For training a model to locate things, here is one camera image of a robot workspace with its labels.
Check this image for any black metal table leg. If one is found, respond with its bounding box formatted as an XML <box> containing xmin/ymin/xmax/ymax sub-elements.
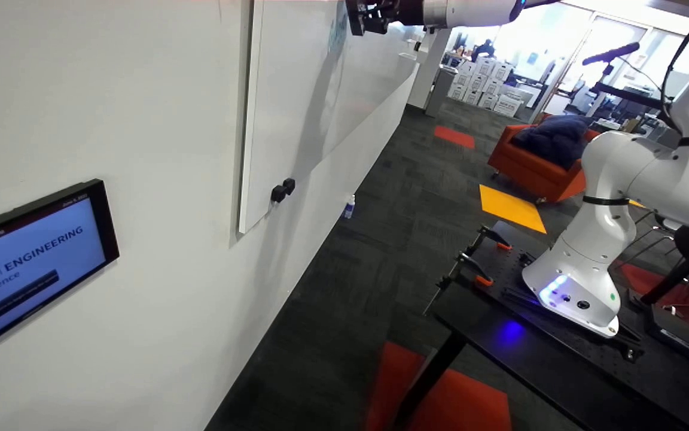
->
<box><xmin>390</xmin><ymin>330</ymin><xmax>469</xmax><ymax>431</ymax></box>

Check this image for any wall-mounted tablet display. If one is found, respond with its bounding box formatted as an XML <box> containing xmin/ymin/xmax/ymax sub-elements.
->
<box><xmin>0</xmin><ymin>177</ymin><xmax>122</xmax><ymax>367</ymax></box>

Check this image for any orange armchair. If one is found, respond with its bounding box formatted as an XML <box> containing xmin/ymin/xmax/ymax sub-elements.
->
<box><xmin>486</xmin><ymin>122</ymin><xmax>615</xmax><ymax>205</ymax></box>

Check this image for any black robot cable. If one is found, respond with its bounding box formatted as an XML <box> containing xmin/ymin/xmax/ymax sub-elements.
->
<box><xmin>658</xmin><ymin>15</ymin><xmax>689</xmax><ymax>129</ymax></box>

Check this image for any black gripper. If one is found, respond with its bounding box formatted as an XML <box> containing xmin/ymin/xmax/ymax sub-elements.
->
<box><xmin>361</xmin><ymin>0</ymin><xmax>428</xmax><ymax>38</ymax></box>

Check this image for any black office desk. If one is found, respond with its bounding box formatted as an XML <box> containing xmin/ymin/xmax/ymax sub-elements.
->
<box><xmin>591</xmin><ymin>82</ymin><xmax>677</xmax><ymax>122</ymax></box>

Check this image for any large white whiteboard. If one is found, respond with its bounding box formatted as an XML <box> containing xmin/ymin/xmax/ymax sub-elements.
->
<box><xmin>233</xmin><ymin>0</ymin><xmax>442</xmax><ymax>238</ymax></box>

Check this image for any orange-handled black clamp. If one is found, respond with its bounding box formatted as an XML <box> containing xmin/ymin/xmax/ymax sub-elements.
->
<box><xmin>448</xmin><ymin>249</ymin><xmax>497</xmax><ymax>293</ymax></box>
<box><xmin>474</xmin><ymin>222</ymin><xmax>515</xmax><ymax>253</ymax></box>

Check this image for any dark blue cushion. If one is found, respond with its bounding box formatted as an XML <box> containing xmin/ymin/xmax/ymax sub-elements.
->
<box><xmin>512</xmin><ymin>112</ymin><xmax>597</xmax><ymax>171</ymax></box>

